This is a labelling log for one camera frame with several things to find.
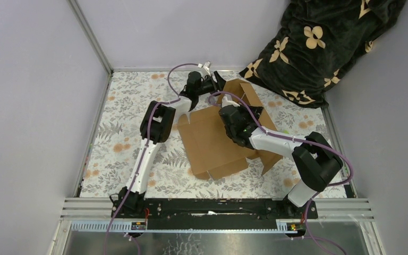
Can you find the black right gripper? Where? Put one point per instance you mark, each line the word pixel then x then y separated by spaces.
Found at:
pixel 246 109

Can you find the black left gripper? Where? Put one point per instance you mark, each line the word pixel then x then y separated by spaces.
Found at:
pixel 220 83

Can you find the brown cardboard box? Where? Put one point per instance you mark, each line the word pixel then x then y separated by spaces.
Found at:
pixel 211 153

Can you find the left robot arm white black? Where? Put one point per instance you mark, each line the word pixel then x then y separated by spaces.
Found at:
pixel 155 130

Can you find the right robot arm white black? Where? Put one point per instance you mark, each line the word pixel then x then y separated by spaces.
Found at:
pixel 316 161

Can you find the black floral blanket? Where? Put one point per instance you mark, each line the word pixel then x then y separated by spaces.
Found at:
pixel 317 44

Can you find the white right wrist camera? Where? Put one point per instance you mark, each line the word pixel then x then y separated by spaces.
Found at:
pixel 228 100

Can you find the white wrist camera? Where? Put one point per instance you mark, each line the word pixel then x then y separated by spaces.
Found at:
pixel 228 100
pixel 205 68

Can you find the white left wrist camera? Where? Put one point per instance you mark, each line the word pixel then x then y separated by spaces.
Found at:
pixel 205 68

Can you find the aluminium frame rails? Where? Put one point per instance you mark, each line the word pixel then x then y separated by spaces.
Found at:
pixel 94 214

